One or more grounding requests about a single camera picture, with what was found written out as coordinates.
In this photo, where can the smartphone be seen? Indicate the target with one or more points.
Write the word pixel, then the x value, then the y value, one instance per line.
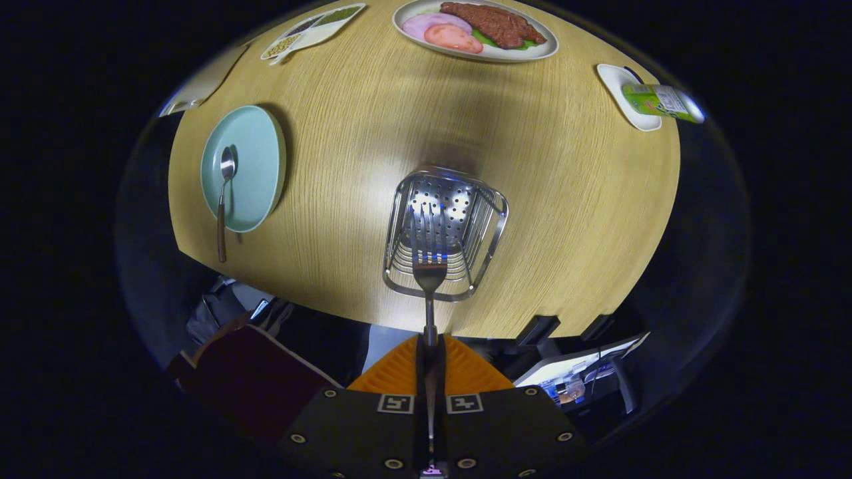
pixel 259 310

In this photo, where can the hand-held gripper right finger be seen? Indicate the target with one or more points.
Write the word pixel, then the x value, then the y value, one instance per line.
pixel 440 379

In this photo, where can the heap of green beans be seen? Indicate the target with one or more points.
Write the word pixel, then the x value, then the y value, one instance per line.
pixel 339 14

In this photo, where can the heap of dark beans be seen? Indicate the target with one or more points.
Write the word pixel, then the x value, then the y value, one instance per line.
pixel 303 26

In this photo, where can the light blue round plate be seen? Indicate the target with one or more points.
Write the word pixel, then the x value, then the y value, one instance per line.
pixel 256 166

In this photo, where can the green lettuce leaf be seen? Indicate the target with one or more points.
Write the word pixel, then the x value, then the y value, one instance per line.
pixel 489 41

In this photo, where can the pale pink ham slice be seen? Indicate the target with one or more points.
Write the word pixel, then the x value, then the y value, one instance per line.
pixel 426 23

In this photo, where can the brown meat steak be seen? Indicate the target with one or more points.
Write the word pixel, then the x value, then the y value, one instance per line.
pixel 492 23

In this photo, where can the red pink ham slice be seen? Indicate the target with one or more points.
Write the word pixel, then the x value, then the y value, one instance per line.
pixel 452 38

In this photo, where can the white square coaster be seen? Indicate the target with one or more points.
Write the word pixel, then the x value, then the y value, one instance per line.
pixel 616 83

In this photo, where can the grey backpack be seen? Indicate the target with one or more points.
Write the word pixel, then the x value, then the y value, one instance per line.
pixel 213 309

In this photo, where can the heap of yellow beans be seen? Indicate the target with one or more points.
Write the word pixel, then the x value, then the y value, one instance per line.
pixel 281 45

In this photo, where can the silver bottle with green label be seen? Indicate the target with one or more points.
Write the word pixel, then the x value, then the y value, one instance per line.
pixel 659 101

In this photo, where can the white divided dish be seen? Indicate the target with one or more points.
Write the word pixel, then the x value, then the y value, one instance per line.
pixel 321 33

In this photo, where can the white oval food plate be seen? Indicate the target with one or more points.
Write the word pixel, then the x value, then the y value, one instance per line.
pixel 496 56

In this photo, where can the white framed screen device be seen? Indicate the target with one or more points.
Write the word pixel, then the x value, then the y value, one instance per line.
pixel 552 372

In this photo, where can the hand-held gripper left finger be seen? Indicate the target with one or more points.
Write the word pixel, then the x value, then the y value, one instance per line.
pixel 421 379

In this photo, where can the cream white toaster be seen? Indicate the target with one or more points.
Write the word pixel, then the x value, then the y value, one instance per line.
pixel 203 83

